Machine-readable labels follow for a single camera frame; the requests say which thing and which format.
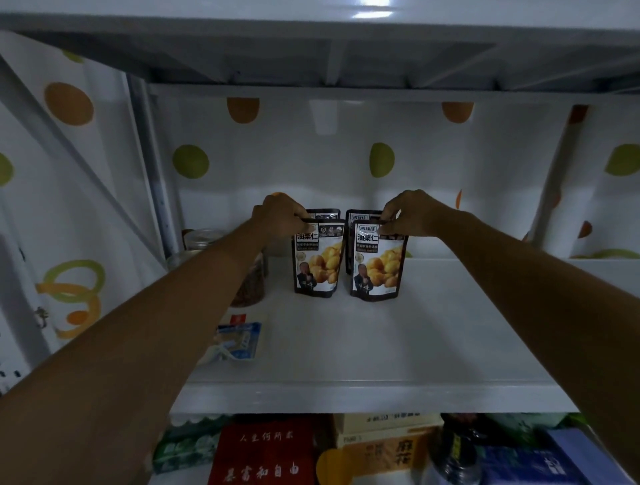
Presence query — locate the person's left hand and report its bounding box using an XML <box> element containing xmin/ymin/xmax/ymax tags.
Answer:
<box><xmin>251</xmin><ymin>192</ymin><xmax>312</xmax><ymax>241</ymax></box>

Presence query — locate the person's right hand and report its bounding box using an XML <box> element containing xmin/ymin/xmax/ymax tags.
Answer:
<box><xmin>378</xmin><ymin>189</ymin><xmax>452</xmax><ymax>239</ymax></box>

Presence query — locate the person's left forearm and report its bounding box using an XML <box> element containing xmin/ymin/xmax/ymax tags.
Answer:
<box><xmin>0</xmin><ymin>220</ymin><xmax>273</xmax><ymax>485</ymax></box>

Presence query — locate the person's right forearm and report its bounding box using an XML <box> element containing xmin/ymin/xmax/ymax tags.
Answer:
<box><xmin>435</xmin><ymin>209</ymin><xmax>640</xmax><ymax>480</ymax></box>

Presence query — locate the white dotted curtain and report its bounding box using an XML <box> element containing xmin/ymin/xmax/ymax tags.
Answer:
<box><xmin>0</xmin><ymin>30</ymin><xmax>170</xmax><ymax>396</ymax></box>
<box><xmin>150</xmin><ymin>95</ymin><xmax>640</xmax><ymax>260</ymax></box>

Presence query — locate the clear jar with brown contents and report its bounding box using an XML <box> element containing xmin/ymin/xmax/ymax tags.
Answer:
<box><xmin>229</xmin><ymin>251</ymin><xmax>267</xmax><ymax>308</ymax></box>

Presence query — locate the clear lidded plastic jar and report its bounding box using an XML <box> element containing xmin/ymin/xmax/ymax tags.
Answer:
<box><xmin>166</xmin><ymin>227</ymin><xmax>227</xmax><ymax>270</ymax></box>

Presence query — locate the white metal shelf rack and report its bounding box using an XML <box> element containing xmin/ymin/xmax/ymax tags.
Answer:
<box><xmin>0</xmin><ymin>0</ymin><xmax>640</xmax><ymax>416</ymax></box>

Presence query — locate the blue and white flat packet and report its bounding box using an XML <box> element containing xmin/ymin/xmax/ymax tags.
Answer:
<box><xmin>199</xmin><ymin>321</ymin><xmax>263</xmax><ymax>365</ymax></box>

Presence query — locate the beige cardboard box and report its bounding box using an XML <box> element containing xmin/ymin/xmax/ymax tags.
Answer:
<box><xmin>332</xmin><ymin>413</ymin><xmax>445</xmax><ymax>449</ymax></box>

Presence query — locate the red box with gold print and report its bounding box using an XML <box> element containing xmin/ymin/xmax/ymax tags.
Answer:
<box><xmin>207</xmin><ymin>417</ymin><xmax>322</xmax><ymax>485</ymax></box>

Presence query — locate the yellow and orange snack box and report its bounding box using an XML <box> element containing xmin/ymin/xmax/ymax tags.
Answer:
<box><xmin>315</xmin><ymin>434</ymin><xmax>437</xmax><ymax>485</ymax></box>

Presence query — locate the dark lidded jar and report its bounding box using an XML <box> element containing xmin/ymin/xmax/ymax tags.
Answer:
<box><xmin>424</xmin><ymin>414</ymin><xmax>482</xmax><ymax>485</ymax></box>

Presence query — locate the green patterned pack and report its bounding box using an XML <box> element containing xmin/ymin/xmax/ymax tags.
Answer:
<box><xmin>151</xmin><ymin>415</ymin><xmax>232</xmax><ymax>474</ymax></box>

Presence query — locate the blue box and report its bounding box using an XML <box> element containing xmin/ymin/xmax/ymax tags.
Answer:
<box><xmin>475</xmin><ymin>428</ymin><xmax>623</xmax><ymax>485</ymax></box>

